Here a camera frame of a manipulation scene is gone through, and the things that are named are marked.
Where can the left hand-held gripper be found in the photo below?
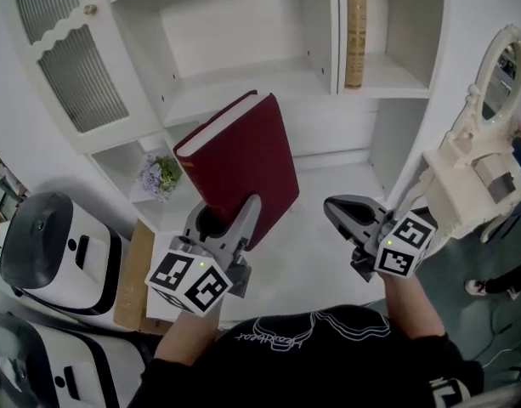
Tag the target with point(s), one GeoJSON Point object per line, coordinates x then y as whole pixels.
{"type": "Point", "coordinates": [188, 283]}

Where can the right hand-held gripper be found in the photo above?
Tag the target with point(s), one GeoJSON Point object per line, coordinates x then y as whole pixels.
{"type": "Point", "coordinates": [402, 245]}

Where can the dark red hardcover book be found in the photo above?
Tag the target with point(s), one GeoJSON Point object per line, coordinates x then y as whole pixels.
{"type": "Point", "coordinates": [247, 151]}

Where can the white wooden shelf unit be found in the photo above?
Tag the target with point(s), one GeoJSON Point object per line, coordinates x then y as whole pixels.
{"type": "Point", "coordinates": [251, 41]}

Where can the person's right forearm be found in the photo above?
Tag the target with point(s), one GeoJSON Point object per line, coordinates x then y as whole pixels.
{"type": "Point", "coordinates": [413, 308]}

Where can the person's left forearm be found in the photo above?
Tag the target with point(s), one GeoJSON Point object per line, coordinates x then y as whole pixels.
{"type": "Point", "coordinates": [188, 334]}

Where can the gold spine book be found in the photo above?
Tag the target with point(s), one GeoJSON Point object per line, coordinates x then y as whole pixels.
{"type": "Point", "coordinates": [356, 36]}

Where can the purple flower bouquet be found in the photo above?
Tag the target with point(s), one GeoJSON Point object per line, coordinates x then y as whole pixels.
{"type": "Point", "coordinates": [160, 176]}

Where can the brown cardboard box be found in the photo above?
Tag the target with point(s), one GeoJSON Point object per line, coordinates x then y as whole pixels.
{"type": "Point", "coordinates": [134, 279]}

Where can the white ornate vanity mirror stand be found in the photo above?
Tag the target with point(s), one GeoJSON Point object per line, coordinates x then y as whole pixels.
{"type": "Point", "coordinates": [464, 177]}

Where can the person's black printed shirt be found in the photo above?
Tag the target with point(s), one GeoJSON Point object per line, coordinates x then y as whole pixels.
{"type": "Point", "coordinates": [311, 359]}

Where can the white ribbed glass cabinet door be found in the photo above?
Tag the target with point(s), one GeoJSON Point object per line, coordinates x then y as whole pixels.
{"type": "Point", "coordinates": [69, 62]}

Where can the brass cabinet door knob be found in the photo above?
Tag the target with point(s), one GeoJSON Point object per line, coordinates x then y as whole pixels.
{"type": "Point", "coordinates": [90, 9]}

